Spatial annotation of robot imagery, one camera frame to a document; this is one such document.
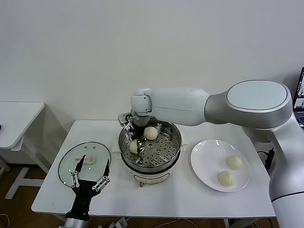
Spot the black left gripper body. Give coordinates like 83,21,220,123
66,180,102,216

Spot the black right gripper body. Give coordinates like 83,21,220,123
130,118,146,141

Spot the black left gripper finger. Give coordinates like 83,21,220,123
92,159,111,191
69,154,86,189

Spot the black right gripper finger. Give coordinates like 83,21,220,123
136,139,146,154

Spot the white steamed baozi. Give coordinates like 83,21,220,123
225,155,243,171
217,171,238,188
143,126,159,140
129,139,141,154

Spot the round glass pot lid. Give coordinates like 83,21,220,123
57,142,112,190

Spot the perforated steel steamer basket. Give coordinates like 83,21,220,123
118,115,182,169

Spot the white electric cooker pot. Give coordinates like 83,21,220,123
111,132,190,189

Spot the round white plate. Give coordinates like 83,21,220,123
190,139,251,192

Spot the white side desk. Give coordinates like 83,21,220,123
0,102,52,200

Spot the grey open laptop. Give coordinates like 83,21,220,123
294,67,304,126

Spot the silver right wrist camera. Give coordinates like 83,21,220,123
118,113,133,126

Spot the black power adapter with cable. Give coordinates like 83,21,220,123
256,147,276,170

